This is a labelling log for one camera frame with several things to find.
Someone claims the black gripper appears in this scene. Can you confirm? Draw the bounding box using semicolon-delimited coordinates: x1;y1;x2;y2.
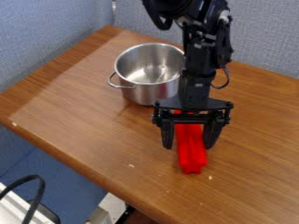
152;76;234;150

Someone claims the red star-shaped block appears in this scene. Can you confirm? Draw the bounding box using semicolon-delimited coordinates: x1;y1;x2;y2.
172;109;210;175

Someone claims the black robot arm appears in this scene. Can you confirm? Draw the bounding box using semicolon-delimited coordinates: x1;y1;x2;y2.
142;0;234;149

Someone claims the stainless steel pot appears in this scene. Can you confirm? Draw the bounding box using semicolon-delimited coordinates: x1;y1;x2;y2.
107;43;184;106

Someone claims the white box with black part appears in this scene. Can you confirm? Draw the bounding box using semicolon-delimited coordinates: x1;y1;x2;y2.
0;190;62;224

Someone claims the white table leg bracket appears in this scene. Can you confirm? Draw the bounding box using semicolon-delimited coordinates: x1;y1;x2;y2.
84;193;135;224

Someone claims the black cable loop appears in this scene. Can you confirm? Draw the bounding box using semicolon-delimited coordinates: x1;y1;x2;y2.
0;174;47;224

